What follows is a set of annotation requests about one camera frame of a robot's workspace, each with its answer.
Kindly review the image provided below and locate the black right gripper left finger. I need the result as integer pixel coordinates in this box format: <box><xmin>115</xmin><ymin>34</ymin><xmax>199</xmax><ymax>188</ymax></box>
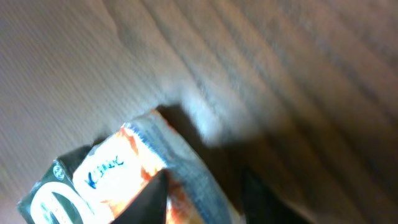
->
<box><xmin>112</xmin><ymin>170</ymin><xmax>169</xmax><ymax>224</ymax></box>

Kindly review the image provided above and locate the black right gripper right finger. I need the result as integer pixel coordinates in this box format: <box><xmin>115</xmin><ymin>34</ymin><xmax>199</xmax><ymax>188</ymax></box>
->
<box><xmin>241</xmin><ymin>169</ymin><xmax>309</xmax><ymax>224</ymax></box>

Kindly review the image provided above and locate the orange tissue pack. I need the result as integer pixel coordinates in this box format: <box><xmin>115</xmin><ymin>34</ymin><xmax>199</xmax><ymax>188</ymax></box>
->
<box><xmin>73</xmin><ymin>110</ymin><xmax>244</xmax><ymax>223</ymax></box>

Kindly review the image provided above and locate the dark green small box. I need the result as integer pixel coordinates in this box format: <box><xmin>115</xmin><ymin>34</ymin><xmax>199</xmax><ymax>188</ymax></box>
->
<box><xmin>17</xmin><ymin>146</ymin><xmax>95</xmax><ymax>224</ymax></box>

